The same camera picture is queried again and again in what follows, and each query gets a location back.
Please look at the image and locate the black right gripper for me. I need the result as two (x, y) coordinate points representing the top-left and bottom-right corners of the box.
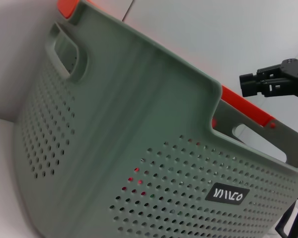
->
(239, 58), (298, 98)

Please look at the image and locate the grey perforated storage bin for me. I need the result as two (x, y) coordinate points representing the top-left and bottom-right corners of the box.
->
(11, 0), (298, 238)

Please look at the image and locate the glass pitcher black handle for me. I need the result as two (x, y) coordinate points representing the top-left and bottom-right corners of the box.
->
(275, 188), (298, 238)

